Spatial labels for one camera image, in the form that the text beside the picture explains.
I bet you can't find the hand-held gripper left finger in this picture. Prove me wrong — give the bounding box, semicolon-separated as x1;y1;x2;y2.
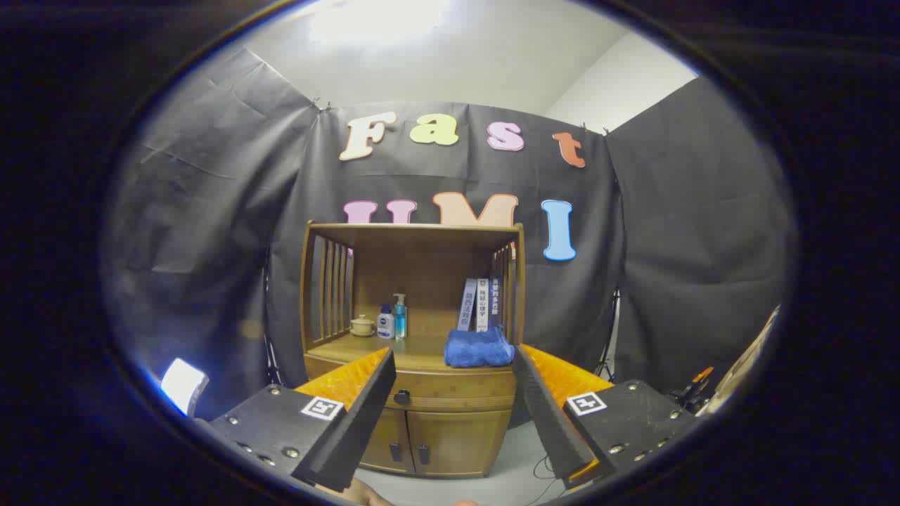
210;346;397;493

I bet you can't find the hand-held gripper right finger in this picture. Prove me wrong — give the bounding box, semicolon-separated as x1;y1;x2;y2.
511;344;699;491

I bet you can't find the wooden drawer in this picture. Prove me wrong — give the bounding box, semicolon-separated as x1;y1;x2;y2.
304;353;521;415

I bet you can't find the wooden countertop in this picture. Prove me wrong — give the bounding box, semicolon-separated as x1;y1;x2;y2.
307;334;518;373

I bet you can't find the wooden cabinet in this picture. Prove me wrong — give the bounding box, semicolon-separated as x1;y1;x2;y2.
299;221;527;479

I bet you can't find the blue towel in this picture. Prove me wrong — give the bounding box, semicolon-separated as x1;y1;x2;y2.
444;327;515;369

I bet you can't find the black light stand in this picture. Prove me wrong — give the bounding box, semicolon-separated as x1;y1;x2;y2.
263;246;283;387
594;288;621;380

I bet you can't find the grey book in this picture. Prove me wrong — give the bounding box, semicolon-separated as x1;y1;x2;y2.
457;278;479;332

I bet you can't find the orange and black clamp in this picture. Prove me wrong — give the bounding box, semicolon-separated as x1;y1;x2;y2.
671;366;715;414

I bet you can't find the white light panel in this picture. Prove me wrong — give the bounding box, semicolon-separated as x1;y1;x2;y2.
160;358;210;417

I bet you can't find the wooden board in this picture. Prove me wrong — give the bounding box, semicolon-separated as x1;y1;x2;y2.
700;304;783;417

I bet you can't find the black backdrop cloth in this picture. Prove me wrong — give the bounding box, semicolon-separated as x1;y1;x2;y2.
105;46;795;422

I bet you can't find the black cable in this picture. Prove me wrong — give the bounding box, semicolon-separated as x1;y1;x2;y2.
532;455;563;503

